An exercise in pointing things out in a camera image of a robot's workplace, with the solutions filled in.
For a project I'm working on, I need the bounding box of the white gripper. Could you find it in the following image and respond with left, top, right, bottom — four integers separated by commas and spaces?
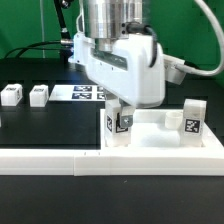
77, 32, 165, 128

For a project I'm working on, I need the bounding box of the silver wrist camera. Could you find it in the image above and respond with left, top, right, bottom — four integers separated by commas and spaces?
163, 54, 185, 85

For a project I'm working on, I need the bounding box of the white camera cable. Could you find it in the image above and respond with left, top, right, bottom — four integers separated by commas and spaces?
176, 0, 224, 78

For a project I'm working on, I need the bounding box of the white sheet with tags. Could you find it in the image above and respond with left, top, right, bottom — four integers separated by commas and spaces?
49, 85, 105, 102

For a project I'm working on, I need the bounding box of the white L-shaped obstacle fence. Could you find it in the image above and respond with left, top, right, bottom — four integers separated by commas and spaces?
0, 149, 224, 176

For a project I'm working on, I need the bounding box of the black cable bundle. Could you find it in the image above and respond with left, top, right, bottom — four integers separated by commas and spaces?
2, 0, 75, 60

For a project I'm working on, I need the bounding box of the white square tabletop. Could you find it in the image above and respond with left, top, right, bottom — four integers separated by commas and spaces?
100, 109, 224, 154

